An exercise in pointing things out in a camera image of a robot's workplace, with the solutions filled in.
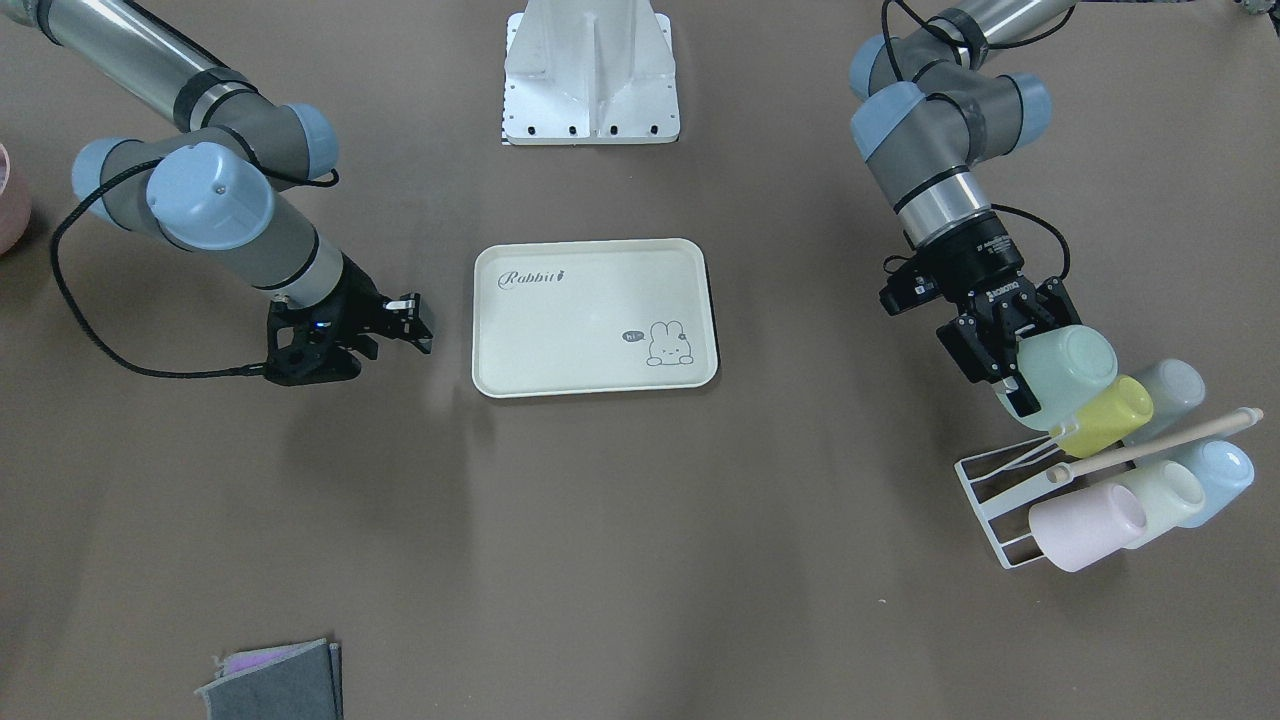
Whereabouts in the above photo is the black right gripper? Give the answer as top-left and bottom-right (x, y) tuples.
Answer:
(291, 258), (433, 361)

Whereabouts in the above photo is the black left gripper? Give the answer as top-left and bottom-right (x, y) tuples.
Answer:
(936, 211), (1082, 418)

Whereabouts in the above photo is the green cup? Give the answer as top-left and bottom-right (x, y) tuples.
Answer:
(1015, 325), (1117, 430)

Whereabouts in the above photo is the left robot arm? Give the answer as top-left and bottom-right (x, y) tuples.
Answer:
(849, 1), (1079, 416)

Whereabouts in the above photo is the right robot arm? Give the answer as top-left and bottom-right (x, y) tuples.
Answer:
(3, 1), (433, 386)

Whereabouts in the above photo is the yellow cup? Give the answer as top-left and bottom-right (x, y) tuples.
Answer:
(1050, 375), (1155, 459)

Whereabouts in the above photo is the cream rabbit tray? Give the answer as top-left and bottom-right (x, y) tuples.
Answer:
(472, 238), (719, 398)

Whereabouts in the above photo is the pink cup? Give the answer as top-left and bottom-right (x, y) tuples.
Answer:
(1029, 480), (1147, 571)

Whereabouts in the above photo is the grey cup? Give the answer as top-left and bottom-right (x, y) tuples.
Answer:
(1123, 357), (1206, 445)

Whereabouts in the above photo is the cream white cup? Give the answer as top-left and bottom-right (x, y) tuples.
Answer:
(1115, 460), (1206, 550)

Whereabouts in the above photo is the light blue cup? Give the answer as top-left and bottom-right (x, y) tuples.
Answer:
(1170, 438), (1254, 529)

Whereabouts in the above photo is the grey folded cloth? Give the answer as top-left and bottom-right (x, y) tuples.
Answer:
(195, 638), (344, 719)

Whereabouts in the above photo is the pink bowl with utensils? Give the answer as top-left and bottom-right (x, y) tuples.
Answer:
(0, 143), (32, 255)

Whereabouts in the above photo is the white wire cup rack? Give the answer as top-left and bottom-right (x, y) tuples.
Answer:
(954, 407), (1265, 570)

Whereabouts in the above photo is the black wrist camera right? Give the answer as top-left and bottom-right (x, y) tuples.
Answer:
(262, 301), (361, 387)

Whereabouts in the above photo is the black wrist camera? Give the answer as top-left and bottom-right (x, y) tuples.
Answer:
(879, 255), (945, 316)
(262, 301), (361, 387)

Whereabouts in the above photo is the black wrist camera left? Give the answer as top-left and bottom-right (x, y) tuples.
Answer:
(879, 255), (945, 316)

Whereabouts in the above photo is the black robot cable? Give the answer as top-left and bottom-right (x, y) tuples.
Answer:
(47, 156), (340, 380)

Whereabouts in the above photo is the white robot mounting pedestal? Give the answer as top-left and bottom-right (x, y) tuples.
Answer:
(500, 1), (681, 146)

